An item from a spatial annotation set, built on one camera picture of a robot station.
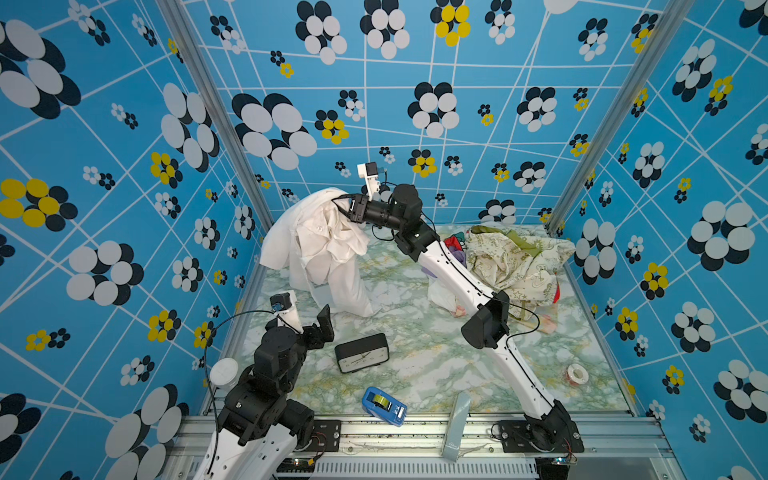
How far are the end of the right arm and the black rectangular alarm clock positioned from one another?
33 centimetres

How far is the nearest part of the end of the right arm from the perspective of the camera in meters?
0.68

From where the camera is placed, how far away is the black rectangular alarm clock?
81cm
